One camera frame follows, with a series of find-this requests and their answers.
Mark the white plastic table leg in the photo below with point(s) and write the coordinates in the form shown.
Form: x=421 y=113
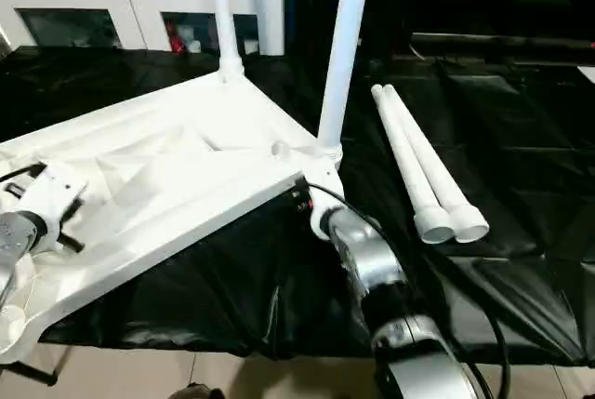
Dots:
x=225 y=22
x=446 y=176
x=344 y=45
x=409 y=162

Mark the white plastic table top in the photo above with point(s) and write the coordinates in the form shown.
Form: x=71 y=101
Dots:
x=162 y=162

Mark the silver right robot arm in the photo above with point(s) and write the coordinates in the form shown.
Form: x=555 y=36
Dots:
x=372 y=259

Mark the black mat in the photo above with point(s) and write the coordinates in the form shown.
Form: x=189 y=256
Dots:
x=511 y=162

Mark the long dark bar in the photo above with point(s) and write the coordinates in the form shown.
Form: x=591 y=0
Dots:
x=502 y=41

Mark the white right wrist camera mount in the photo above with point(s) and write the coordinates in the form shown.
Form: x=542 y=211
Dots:
x=325 y=176

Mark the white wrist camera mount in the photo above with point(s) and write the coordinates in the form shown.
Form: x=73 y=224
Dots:
x=51 y=190
x=325 y=176

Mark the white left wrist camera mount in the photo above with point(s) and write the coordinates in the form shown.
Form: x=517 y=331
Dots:
x=51 y=190

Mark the black folding stand frame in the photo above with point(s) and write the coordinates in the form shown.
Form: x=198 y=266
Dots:
x=37 y=371

